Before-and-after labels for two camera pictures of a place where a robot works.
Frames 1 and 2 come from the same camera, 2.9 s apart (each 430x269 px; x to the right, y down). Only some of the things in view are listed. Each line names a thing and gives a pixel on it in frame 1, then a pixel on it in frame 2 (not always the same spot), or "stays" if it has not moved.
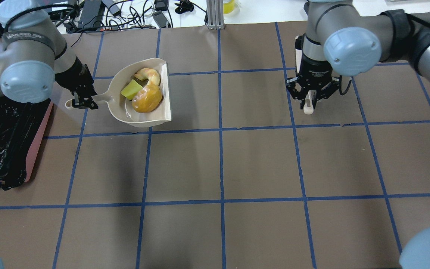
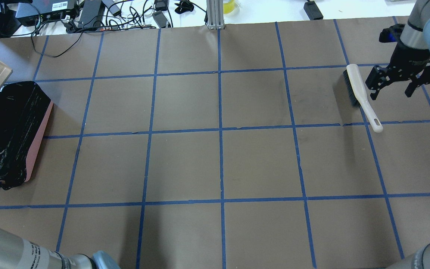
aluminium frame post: [215, 12] stays
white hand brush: [308, 105] to [358, 98]
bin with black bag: [9, 135] stays
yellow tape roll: [228, 7] stays
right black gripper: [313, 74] to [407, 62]
